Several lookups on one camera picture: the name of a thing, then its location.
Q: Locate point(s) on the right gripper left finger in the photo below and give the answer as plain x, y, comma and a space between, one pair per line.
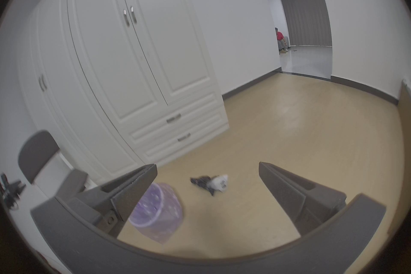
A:
128, 192

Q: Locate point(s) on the grey curtain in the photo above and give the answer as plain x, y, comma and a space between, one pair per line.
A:
308, 19

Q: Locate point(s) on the grey cushioned white chair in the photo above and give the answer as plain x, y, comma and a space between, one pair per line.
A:
38, 150

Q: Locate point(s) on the white wardrobe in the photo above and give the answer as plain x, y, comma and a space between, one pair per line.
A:
128, 57

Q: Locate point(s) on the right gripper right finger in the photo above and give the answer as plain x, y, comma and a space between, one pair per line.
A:
298, 199

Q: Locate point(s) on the purple plastic bag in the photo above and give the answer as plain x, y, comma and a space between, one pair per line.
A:
170, 227

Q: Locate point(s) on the person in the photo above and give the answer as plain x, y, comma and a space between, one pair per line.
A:
280, 36

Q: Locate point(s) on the white trash bin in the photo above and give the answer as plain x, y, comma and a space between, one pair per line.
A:
160, 199

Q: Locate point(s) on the black plastic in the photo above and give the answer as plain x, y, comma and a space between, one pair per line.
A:
201, 182

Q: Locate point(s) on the white paper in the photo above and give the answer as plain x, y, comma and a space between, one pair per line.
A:
220, 183

